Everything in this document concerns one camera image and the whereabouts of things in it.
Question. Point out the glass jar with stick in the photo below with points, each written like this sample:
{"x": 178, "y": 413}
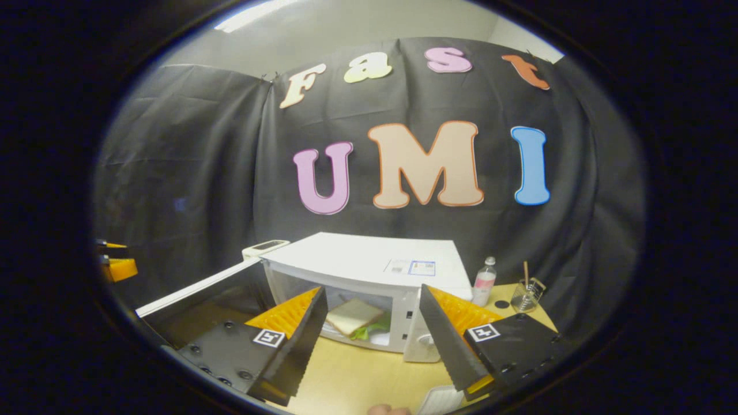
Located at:
{"x": 527, "y": 294}

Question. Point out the white toaster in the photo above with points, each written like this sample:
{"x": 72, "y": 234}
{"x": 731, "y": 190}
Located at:
{"x": 265, "y": 246}

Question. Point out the black backdrop cloth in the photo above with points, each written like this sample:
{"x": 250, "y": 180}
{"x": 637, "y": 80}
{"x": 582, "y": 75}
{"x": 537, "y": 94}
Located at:
{"x": 230, "y": 144}

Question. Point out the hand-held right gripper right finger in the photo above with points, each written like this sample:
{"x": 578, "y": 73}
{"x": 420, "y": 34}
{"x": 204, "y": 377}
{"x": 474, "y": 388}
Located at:
{"x": 447, "y": 340}

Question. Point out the clear bottle with pink label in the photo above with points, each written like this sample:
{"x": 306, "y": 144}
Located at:
{"x": 484, "y": 282}

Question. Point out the white plastic tray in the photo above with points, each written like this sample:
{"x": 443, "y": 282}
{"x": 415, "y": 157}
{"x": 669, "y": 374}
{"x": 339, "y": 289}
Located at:
{"x": 441, "y": 400}

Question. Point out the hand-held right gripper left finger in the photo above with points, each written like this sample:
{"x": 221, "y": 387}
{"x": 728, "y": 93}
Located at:
{"x": 300, "y": 346}

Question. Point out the ceiling light panel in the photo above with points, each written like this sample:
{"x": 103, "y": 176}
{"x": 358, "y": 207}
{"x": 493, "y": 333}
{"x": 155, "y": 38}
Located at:
{"x": 253, "y": 14}

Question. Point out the white microwave oven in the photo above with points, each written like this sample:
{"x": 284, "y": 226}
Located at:
{"x": 357, "y": 253}

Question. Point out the lettuce sandwich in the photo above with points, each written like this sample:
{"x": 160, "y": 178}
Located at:
{"x": 351, "y": 316}

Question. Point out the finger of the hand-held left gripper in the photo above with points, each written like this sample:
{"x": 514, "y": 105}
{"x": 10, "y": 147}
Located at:
{"x": 121, "y": 270}
{"x": 112, "y": 248}

